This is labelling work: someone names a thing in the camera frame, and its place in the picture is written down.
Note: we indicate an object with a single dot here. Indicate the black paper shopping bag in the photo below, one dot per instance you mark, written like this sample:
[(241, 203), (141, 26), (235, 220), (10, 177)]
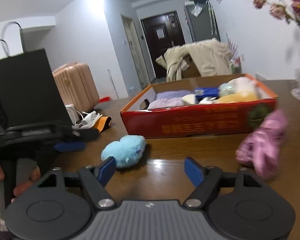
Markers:
[(28, 92)]

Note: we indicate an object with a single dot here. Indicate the red plastic bucket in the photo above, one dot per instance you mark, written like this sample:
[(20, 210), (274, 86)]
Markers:
[(105, 99)]

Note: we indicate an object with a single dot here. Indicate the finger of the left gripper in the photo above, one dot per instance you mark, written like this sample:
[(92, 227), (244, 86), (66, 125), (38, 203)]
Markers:
[(70, 146)]

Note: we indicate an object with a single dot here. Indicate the pink satin bow scrunchie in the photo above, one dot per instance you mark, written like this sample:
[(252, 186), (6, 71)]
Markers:
[(260, 149)]

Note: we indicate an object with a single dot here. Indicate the light blue plush toy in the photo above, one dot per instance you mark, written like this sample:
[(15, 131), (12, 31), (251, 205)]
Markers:
[(127, 151)]

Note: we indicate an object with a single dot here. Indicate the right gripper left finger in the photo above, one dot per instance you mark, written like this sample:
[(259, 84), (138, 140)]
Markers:
[(94, 181)]

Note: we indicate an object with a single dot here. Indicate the white and yellow plush toy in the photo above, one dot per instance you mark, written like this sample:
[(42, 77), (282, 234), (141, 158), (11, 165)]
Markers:
[(241, 89)]

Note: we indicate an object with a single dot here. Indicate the white charger with cable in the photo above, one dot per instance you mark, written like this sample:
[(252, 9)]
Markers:
[(75, 116)]

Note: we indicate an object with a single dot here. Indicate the red orange cardboard box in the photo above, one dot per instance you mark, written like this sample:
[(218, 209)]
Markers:
[(184, 121)]

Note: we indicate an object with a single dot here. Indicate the orange cloth with white items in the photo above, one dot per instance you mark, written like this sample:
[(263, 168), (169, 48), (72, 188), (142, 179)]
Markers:
[(94, 120)]

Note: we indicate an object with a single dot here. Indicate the beige coat on chair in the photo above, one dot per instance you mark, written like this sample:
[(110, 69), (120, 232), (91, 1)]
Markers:
[(210, 57)]

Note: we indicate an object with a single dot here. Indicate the grey refrigerator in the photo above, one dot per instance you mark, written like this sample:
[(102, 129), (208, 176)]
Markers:
[(201, 20)]

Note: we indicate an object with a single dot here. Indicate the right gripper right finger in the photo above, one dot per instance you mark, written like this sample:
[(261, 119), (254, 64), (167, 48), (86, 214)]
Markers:
[(206, 181)]

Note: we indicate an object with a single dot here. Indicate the pink hard-shell suitcase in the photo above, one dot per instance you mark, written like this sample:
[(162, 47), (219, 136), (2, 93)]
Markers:
[(76, 86)]

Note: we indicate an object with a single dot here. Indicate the dark brown entrance door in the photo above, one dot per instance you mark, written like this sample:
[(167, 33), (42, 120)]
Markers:
[(162, 32)]

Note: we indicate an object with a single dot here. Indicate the blue tissue pack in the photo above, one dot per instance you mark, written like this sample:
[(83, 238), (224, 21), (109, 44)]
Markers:
[(201, 93)]

